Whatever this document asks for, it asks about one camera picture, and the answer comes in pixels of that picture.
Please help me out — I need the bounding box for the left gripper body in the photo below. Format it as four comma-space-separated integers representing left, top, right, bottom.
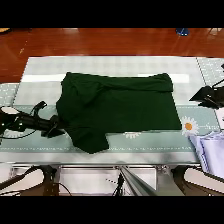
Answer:
41, 114, 67, 139

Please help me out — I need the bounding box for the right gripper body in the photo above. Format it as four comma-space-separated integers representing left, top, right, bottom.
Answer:
199, 85, 224, 111

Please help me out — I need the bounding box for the dark green T-shirt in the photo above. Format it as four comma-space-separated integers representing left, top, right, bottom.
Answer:
55, 71, 184, 155

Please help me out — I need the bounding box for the lilac garment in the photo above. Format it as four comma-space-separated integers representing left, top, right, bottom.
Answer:
188, 130, 224, 181

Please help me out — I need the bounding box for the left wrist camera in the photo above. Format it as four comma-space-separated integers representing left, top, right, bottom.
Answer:
31, 100, 48, 118

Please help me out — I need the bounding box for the silver frame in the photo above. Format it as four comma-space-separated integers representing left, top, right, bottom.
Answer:
0, 162, 224, 197

